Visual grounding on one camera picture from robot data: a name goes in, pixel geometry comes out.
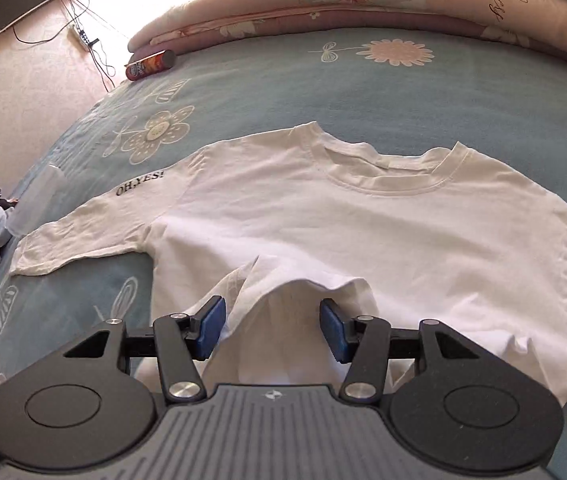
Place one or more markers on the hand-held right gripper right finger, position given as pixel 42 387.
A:
pixel 333 332

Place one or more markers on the white power strip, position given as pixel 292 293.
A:
pixel 79 36

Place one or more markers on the white printed t-shirt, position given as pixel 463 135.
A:
pixel 363 220

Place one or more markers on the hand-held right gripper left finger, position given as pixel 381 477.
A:
pixel 211 327

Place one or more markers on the blue floral bed sheet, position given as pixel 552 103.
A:
pixel 288 95

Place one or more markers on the red snack can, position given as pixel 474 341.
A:
pixel 151 65

